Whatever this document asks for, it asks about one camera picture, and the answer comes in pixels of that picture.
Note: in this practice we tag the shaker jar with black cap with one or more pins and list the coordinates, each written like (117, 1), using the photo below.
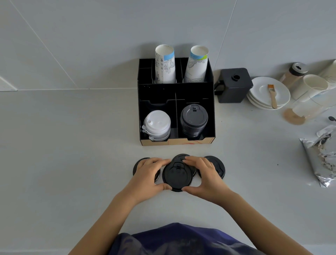
(294, 73)

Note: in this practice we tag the silver foil bag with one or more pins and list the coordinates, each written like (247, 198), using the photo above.
(316, 160)

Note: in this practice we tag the person's left forearm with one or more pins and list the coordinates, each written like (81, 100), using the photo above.
(105, 226)

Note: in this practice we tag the person's right thumb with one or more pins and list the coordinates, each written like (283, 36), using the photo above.
(190, 190)

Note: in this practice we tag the person's left hand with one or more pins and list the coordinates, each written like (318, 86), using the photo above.
(143, 178)

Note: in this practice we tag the black square lidded container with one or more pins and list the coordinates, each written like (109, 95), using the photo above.
(233, 86)

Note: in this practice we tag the small white packet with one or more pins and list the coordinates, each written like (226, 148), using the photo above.
(325, 130)

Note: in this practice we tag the dark blue shirt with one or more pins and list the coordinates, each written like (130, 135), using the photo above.
(181, 240)

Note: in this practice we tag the white cup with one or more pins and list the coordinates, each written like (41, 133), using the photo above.
(311, 84)

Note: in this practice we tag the small black spoon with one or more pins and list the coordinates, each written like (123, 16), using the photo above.
(332, 118)

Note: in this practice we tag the person's right forearm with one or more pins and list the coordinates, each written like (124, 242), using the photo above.
(262, 226)

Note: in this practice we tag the clear plastic cup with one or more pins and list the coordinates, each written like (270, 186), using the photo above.
(307, 106)

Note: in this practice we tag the stack of white lids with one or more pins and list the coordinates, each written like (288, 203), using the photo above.
(156, 124)

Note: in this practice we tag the stack of black lids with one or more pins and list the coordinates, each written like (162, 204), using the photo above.
(193, 119)

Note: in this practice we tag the white saucer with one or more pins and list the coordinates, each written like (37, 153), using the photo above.
(256, 103)
(262, 90)
(258, 107)

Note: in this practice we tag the black cardboard organizer box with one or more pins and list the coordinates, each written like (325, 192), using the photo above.
(157, 92)

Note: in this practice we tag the stack of printed paper cups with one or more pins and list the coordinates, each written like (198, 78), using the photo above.
(195, 65)
(164, 65)

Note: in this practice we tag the person's left thumb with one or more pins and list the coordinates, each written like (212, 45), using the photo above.
(163, 187)

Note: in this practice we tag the printed paper cup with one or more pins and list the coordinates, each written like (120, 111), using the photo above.
(330, 72)

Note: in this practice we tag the person's right hand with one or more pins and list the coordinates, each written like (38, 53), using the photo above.
(210, 184)

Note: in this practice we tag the black plastic cup lid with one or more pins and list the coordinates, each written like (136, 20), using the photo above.
(135, 166)
(220, 165)
(176, 176)
(179, 158)

